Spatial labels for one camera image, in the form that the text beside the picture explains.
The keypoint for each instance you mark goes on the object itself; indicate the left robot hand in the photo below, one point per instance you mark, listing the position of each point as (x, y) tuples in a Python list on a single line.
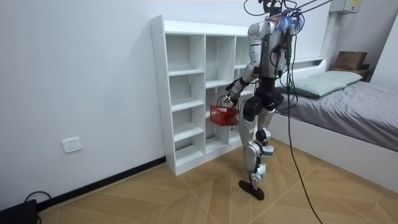
[(232, 96)]

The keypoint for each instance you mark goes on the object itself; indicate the red plastic basket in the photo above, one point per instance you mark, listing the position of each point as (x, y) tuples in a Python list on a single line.
[(220, 116)]

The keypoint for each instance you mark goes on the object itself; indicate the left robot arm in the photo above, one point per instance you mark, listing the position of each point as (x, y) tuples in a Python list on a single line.
[(255, 46)]

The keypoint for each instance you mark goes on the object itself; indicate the robot legs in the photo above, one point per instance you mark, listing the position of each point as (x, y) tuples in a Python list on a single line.
[(250, 149)]

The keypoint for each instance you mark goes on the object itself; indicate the robot body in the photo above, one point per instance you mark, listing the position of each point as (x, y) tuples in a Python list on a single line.
[(267, 46)]

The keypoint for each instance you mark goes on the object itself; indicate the white shelf unit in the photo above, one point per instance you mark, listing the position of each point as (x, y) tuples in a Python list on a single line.
[(186, 28)]

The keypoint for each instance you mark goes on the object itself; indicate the pale green pillow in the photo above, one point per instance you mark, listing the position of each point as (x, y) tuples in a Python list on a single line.
[(317, 87), (342, 76)]

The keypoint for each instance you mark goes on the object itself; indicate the brown cardboard box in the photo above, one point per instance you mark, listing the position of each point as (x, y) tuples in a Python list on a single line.
[(349, 60)]

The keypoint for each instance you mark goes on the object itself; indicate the black box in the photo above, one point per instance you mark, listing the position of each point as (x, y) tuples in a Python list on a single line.
[(18, 213)]

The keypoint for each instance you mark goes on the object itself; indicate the grey bed with white frame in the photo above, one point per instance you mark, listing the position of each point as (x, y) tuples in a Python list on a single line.
[(342, 115)]

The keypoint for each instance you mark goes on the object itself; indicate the white wall conduit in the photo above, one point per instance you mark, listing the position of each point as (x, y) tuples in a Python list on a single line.
[(326, 35)]

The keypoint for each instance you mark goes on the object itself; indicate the grey wall electrical box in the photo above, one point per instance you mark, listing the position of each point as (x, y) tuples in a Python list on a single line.
[(345, 6)]

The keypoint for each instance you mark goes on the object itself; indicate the white wall socket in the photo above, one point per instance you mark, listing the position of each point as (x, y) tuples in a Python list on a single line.
[(71, 145)]

